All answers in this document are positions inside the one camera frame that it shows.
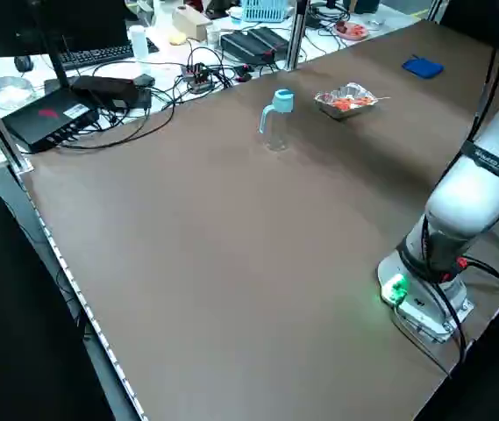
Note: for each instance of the clear bottle light blue cap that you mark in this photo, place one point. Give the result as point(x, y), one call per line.
point(284, 101)

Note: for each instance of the aluminum foil pan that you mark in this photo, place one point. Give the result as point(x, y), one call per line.
point(345, 93)

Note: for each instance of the blue dishcloth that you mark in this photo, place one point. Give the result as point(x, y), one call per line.
point(422, 67)

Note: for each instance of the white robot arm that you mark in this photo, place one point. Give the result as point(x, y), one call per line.
point(468, 197)

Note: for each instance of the white plastic bottle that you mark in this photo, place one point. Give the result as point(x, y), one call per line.
point(137, 41)

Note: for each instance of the black red plug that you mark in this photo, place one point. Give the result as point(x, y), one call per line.
point(244, 72)

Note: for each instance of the grey hub red plugs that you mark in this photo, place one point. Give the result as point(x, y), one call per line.
point(196, 76)

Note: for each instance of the orange shrimp skewer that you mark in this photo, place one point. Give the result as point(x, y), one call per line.
point(350, 104)

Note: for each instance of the black power supply box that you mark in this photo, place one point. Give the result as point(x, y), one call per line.
point(273, 37)
point(242, 46)

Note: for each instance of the white paper cup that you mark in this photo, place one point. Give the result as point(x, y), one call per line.
point(213, 34)

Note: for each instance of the yellow sponge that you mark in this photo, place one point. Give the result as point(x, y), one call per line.
point(177, 38)

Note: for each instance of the black power adapter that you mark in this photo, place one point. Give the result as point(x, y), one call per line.
point(104, 87)

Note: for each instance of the light wooden box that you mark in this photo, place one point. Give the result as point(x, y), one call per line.
point(190, 22)

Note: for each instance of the light blue plastic basket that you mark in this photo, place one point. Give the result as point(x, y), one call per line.
point(266, 9)

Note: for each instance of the pink plate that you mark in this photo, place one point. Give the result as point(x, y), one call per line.
point(354, 31)

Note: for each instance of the black keyboard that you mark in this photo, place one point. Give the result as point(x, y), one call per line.
point(95, 54)

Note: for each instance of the black box red logo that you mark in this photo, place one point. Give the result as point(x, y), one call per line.
point(43, 118)

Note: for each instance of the black upright pole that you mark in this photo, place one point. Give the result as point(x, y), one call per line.
point(49, 52)

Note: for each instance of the black computer monitor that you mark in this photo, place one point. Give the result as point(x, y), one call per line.
point(78, 22)

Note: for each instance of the black computer mouse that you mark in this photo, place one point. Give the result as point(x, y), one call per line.
point(24, 63)

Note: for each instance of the aluminium upright post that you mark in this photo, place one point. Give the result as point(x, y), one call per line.
point(296, 35)

